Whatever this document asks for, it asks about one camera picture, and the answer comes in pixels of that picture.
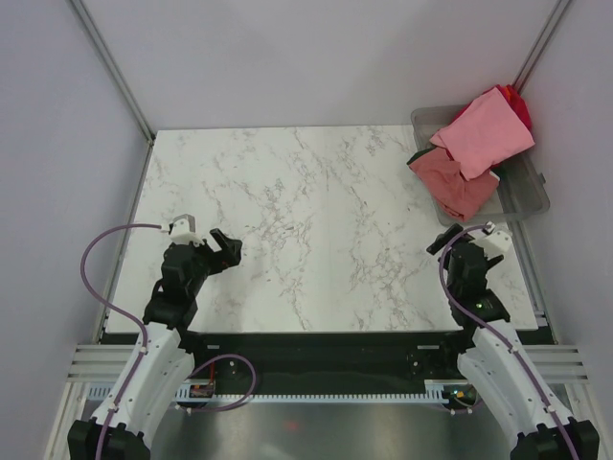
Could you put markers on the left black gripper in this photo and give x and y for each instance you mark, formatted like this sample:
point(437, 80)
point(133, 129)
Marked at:
point(230, 248)

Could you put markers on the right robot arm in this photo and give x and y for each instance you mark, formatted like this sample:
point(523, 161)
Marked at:
point(493, 359)

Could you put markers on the white slotted cable duct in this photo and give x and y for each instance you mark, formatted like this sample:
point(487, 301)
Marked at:
point(432, 393)

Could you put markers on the right aluminium frame post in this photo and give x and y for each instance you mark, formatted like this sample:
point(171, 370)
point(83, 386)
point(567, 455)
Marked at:
point(542, 42)

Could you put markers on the bright red t shirt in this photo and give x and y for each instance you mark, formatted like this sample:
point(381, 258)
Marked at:
point(519, 103)

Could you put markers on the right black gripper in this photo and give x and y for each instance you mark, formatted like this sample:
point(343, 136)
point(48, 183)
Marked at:
point(441, 238)

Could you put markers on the salmon red t shirt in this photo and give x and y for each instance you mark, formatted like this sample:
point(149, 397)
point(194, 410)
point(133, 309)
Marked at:
point(458, 197)

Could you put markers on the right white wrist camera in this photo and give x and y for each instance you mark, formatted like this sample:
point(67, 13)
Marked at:
point(496, 241)

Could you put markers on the grey translucent plastic bin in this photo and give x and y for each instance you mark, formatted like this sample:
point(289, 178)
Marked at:
point(520, 194)

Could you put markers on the light pink t shirt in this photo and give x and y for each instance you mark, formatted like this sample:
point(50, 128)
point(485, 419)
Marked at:
point(485, 134)

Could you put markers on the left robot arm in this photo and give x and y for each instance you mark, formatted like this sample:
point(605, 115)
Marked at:
point(125, 423)

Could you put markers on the dark green t shirt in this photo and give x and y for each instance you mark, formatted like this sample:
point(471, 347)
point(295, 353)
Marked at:
point(418, 155)

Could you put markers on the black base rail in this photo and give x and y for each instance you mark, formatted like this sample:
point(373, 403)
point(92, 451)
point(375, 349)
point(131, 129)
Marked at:
point(324, 363)

